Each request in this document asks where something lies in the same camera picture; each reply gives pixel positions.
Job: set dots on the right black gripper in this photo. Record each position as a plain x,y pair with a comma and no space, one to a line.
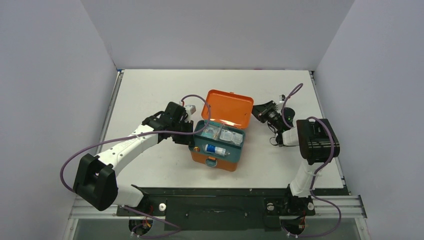
266,112

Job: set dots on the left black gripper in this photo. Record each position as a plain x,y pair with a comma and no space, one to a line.
188,140

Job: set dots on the small teal wipe packet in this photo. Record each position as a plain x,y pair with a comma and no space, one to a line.
211,132

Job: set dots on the orange plastic medicine box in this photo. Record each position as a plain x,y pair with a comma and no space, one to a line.
229,109

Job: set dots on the teal divided tray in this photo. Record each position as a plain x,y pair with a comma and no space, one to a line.
233,151

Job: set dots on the white blue tube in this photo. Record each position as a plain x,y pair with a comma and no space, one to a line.
212,149

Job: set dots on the zip bag of wipes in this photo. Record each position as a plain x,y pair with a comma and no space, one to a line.
231,136

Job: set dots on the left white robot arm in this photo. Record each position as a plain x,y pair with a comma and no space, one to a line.
96,177

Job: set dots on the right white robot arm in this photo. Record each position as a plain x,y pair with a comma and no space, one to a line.
315,137

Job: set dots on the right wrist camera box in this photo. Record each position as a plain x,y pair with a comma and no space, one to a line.
281,98

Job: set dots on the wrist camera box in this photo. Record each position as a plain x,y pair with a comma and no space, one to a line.
189,108
281,98

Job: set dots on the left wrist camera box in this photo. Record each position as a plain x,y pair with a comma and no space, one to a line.
189,108

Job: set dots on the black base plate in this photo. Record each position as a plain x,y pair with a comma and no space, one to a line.
223,209

